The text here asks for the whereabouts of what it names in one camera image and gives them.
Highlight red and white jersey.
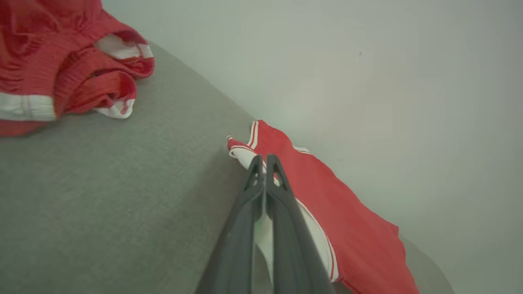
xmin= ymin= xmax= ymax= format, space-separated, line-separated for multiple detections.
xmin=227 ymin=120 xmax=421 ymax=294

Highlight grey fabric sofa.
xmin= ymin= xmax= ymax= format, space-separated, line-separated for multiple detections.
xmin=0 ymin=41 xmax=456 ymax=294

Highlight red shorts with white band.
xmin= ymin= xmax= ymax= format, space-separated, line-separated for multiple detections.
xmin=0 ymin=0 xmax=155 ymax=137

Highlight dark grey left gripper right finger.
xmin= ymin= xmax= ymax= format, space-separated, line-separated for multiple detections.
xmin=266 ymin=154 xmax=335 ymax=294

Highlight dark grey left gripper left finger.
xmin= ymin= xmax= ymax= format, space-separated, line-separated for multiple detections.
xmin=195 ymin=154 xmax=265 ymax=294

